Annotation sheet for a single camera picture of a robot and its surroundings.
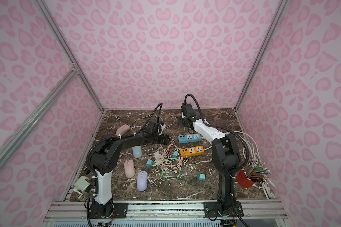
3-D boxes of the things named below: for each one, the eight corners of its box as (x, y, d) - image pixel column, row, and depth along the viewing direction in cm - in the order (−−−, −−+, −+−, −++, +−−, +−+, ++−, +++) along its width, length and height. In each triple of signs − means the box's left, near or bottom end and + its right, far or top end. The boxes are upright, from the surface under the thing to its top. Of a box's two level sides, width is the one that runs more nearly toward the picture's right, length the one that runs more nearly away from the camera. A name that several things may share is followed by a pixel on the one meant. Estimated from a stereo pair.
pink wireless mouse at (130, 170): (126, 179, 86) (125, 177, 83) (125, 163, 92) (123, 161, 90) (136, 176, 87) (134, 174, 85) (133, 160, 93) (132, 158, 91)
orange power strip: (181, 159, 93) (181, 157, 91) (179, 152, 97) (179, 150, 94) (204, 153, 96) (205, 150, 93) (201, 146, 99) (202, 144, 96)
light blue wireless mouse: (134, 158, 94) (133, 156, 91) (133, 149, 99) (132, 147, 96) (142, 156, 95) (141, 154, 92) (141, 147, 99) (140, 145, 97)
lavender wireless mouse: (136, 191, 81) (134, 189, 79) (139, 172, 88) (138, 170, 86) (146, 191, 81) (145, 189, 79) (148, 172, 88) (148, 170, 86)
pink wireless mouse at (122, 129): (116, 135, 106) (114, 132, 104) (119, 127, 111) (117, 124, 108) (127, 135, 106) (126, 132, 104) (129, 127, 111) (128, 124, 108)
